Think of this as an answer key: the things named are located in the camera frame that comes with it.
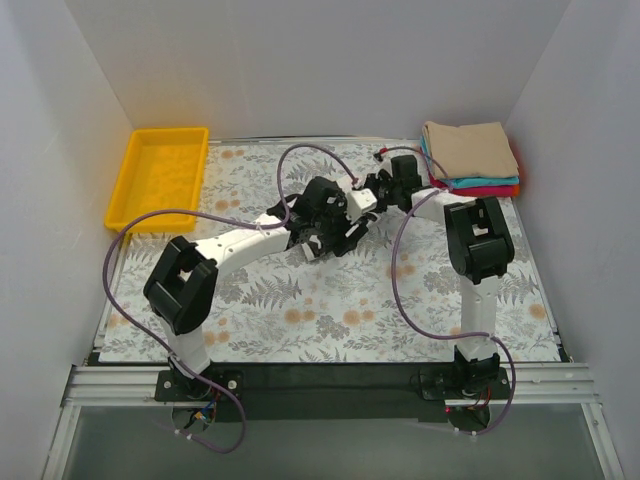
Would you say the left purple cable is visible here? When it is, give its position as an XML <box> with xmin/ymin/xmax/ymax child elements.
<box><xmin>102</xmin><ymin>143</ymin><xmax>247</xmax><ymax>454</ymax></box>

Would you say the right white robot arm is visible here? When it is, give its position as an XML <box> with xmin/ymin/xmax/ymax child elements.
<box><xmin>364</xmin><ymin>152</ymin><xmax>515</xmax><ymax>398</ymax></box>

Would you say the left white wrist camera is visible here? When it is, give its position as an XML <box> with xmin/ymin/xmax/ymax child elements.
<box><xmin>346</xmin><ymin>188</ymin><xmax>377</xmax><ymax>222</ymax></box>

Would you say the yellow plastic bin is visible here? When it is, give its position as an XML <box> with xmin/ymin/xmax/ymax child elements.
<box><xmin>104</xmin><ymin>127</ymin><xmax>209</xmax><ymax>232</ymax></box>

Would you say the beige folded t shirt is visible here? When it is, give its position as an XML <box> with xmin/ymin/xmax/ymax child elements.
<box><xmin>422</xmin><ymin>121</ymin><xmax>519</xmax><ymax>179</ymax></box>

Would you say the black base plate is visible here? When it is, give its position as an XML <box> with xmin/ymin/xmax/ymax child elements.
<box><xmin>153</xmin><ymin>360</ymin><xmax>516</xmax><ymax>424</ymax></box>

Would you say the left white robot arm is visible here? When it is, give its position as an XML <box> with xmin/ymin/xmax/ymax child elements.
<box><xmin>143</xmin><ymin>177</ymin><xmax>378</xmax><ymax>400</ymax></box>

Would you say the floral patterned table mat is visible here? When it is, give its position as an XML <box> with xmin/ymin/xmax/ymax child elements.
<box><xmin>98</xmin><ymin>140</ymin><xmax>560</xmax><ymax>363</ymax></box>

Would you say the teal folded t shirt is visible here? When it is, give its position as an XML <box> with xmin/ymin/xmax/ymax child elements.
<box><xmin>419</xmin><ymin>137</ymin><xmax>520</xmax><ymax>190</ymax></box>

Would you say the aluminium frame rail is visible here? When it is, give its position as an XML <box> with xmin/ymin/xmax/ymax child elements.
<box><xmin>43</xmin><ymin>363</ymin><xmax>623</xmax><ymax>479</ymax></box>

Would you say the white t shirt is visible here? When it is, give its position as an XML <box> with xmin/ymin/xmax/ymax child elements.
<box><xmin>292</xmin><ymin>174</ymin><xmax>381</xmax><ymax>261</ymax></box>

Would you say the pink folded t shirt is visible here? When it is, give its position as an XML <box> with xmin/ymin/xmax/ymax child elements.
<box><xmin>428</xmin><ymin>174</ymin><xmax>518</xmax><ymax>197</ymax></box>

